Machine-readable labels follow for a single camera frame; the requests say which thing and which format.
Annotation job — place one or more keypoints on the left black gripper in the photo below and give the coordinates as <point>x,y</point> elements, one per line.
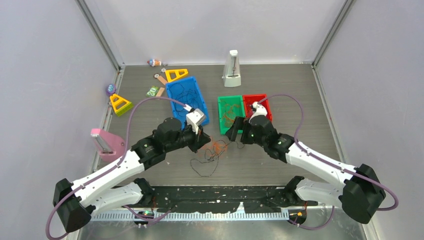
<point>199,140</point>

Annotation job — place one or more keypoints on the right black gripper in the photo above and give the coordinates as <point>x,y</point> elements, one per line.
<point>239,123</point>

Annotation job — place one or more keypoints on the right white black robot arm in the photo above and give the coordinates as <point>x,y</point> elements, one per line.
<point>356,190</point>

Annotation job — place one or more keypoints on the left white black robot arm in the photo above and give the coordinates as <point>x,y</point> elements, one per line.
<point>78,201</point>

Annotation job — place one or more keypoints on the green plastic bin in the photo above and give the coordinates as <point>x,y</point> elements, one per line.
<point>229,107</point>

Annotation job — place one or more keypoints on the red plastic bin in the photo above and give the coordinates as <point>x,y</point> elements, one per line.
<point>248,100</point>

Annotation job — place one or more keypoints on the white metronome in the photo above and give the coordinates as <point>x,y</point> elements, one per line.
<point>231,73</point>

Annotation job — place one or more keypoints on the blue plastic bin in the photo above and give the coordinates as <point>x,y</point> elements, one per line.
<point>187,91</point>

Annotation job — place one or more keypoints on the tan wooden block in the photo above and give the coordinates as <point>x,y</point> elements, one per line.
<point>160,92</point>

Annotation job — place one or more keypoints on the yellow triangle toy on green block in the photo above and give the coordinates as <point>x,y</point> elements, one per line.
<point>120,105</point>

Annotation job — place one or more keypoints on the pink tape dispenser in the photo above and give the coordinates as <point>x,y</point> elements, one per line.
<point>109,146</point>

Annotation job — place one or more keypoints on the small colourful figurine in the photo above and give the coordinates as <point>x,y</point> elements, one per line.
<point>154,62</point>

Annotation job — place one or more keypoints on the purple round toy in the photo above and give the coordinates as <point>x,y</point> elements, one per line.
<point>111,89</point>

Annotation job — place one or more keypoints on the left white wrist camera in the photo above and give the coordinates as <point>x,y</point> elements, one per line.
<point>194,118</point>

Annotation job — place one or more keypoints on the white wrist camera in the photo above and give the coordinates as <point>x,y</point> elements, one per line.
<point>194,118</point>
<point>258,110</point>

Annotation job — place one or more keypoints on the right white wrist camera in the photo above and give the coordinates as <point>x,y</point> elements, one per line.
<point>258,110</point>

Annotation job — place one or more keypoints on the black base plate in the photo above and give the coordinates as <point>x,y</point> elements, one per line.
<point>219,199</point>

